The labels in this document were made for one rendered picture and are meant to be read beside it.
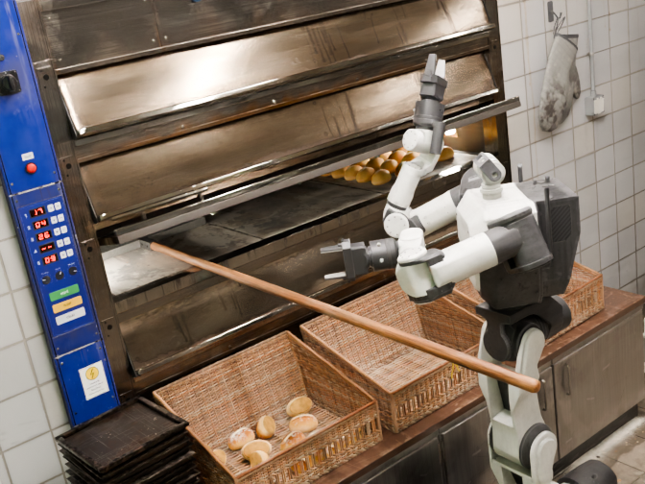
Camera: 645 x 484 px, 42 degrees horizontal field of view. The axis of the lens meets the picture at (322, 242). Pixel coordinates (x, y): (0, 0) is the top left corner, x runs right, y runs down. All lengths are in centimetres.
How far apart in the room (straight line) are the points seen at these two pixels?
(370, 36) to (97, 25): 104
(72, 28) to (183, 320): 99
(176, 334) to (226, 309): 20
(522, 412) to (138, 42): 159
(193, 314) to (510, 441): 109
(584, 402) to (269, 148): 162
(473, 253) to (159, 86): 114
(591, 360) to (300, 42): 167
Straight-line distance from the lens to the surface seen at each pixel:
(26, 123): 252
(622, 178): 448
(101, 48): 264
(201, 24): 280
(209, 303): 291
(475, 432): 310
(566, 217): 236
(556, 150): 402
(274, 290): 249
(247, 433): 293
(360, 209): 320
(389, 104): 325
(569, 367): 340
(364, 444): 281
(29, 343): 266
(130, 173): 269
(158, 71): 272
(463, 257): 212
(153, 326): 283
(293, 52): 297
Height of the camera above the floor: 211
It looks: 19 degrees down
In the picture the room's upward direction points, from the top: 9 degrees counter-clockwise
